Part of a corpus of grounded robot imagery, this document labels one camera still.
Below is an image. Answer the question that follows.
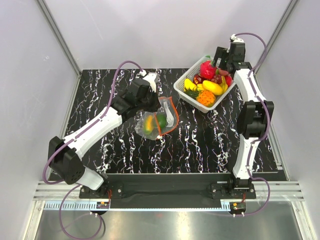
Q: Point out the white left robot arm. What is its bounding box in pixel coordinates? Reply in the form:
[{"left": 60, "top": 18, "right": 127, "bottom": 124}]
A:
[{"left": 47, "top": 73, "right": 161, "bottom": 198}]

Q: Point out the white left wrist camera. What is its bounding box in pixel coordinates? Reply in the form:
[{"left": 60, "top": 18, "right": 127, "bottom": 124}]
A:
[{"left": 137, "top": 70, "right": 159, "bottom": 92}]

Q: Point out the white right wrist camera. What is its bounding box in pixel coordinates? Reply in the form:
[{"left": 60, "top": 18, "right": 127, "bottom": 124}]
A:
[{"left": 229, "top": 34, "right": 245, "bottom": 44}]

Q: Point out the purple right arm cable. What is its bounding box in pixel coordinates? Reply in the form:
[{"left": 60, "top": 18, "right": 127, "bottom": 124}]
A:
[{"left": 231, "top": 32, "right": 272, "bottom": 217}]

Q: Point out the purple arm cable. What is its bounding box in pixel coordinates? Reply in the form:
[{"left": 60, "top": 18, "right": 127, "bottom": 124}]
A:
[
  {"left": 231, "top": 32, "right": 272, "bottom": 217},
  {"left": 42, "top": 60, "right": 147, "bottom": 238}
]

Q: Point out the white slotted cable duct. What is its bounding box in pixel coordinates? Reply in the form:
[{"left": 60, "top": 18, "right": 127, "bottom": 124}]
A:
[{"left": 43, "top": 200, "right": 110, "bottom": 211}]

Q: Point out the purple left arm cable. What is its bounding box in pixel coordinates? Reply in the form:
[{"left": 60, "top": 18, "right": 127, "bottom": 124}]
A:
[{"left": 42, "top": 60, "right": 147, "bottom": 238}]

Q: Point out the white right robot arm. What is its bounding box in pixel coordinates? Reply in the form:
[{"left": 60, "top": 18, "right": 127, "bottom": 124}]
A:
[{"left": 213, "top": 40, "right": 274, "bottom": 199}]

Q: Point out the white plastic basket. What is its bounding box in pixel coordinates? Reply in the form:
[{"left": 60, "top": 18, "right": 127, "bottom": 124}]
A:
[{"left": 173, "top": 56, "right": 236, "bottom": 113}]

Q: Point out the clear zip top bag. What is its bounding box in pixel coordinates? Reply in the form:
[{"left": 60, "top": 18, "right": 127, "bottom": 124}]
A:
[{"left": 134, "top": 97, "right": 179, "bottom": 141}]

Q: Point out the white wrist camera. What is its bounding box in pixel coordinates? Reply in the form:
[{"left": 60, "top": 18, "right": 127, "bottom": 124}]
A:
[
  {"left": 229, "top": 34, "right": 245, "bottom": 44},
  {"left": 137, "top": 70, "right": 159, "bottom": 92}
]

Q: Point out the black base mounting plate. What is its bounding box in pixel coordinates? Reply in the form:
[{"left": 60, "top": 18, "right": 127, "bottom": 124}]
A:
[{"left": 79, "top": 173, "right": 257, "bottom": 210}]

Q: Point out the yellow orange papaya toy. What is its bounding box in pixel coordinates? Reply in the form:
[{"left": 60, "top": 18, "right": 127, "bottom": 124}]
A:
[{"left": 143, "top": 115, "right": 154, "bottom": 135}]

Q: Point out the orange pineapple toy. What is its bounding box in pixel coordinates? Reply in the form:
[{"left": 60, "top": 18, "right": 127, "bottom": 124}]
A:
[{"left": 196, "top": 90, "right": 216, "bottom": 108}]

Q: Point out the red dragon fruit toy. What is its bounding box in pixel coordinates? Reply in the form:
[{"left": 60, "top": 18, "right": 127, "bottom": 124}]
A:
[{"left": 199, "top": 60, "right": 217, "bottom": 80}]

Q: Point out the aluminium frame rail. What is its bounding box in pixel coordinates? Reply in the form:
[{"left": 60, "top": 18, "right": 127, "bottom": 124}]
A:
[{"left": 254, "top": 181, "right": 304, "bottom": 202}]

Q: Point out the green avocado toy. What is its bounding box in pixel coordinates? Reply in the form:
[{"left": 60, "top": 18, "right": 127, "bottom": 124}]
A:
[{"left": 156, "top": 113, "right": 167, "bottom": 130}]

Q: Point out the purple grape bunch toy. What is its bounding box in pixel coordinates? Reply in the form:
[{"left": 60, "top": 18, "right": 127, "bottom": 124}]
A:
[{"left": 210, "top": 75, "right": 222, "bottom": 85}]

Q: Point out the pink peach toy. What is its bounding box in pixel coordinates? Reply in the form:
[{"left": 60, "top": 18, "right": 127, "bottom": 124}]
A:
[{"left": 217, "top": 68, "right": 230, "bottom": 76}]

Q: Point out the red strawberry toy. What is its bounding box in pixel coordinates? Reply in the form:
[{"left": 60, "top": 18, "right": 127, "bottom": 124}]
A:
[{"left": 224, "top": 75, "right": 233, "bottom": 87}]

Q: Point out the yellow banana toy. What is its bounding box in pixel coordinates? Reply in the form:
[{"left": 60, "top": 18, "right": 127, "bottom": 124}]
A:
[{"left": 220, "top": 76, "right": 228, "bottom": 94}]

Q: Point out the dark red apple toy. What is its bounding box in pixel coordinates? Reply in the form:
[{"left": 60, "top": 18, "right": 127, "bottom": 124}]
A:
[{"left": 193, "top": 74, "right": 205, "bottom": 85}]

